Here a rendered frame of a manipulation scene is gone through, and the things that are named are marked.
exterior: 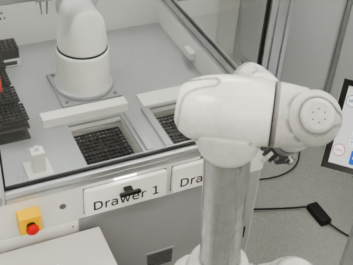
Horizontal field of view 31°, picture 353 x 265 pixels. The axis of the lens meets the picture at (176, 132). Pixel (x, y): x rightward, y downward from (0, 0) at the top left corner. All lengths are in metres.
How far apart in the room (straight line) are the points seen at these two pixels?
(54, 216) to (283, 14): 0.97
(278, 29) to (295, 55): 1.93
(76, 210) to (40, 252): 0.17
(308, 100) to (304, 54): 2.72
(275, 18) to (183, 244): 0.96
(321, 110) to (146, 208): 1.20
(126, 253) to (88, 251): 0.29
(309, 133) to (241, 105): 0.14
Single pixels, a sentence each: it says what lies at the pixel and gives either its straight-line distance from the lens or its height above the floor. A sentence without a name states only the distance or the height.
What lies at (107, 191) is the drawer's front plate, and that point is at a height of 0.91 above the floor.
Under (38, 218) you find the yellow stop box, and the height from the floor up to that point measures 0.90.
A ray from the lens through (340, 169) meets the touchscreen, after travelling 2.24.
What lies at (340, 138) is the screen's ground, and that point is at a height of 1.05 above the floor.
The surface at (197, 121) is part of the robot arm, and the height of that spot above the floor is 1.63.
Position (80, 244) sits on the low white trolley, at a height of 0.76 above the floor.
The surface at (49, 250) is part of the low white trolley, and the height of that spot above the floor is 0.76.
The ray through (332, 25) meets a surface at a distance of 3.65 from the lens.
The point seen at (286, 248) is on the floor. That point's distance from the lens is 3.26.
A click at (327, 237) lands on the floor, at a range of 3.37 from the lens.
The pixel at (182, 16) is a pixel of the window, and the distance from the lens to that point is 1.88.
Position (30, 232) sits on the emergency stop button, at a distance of 2.06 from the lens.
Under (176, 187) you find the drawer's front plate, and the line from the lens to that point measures 2.24.
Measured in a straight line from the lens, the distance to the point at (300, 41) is 3.92.
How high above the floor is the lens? 2.38
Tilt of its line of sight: 38 degrees down
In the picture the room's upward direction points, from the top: 5 degrees clockwise
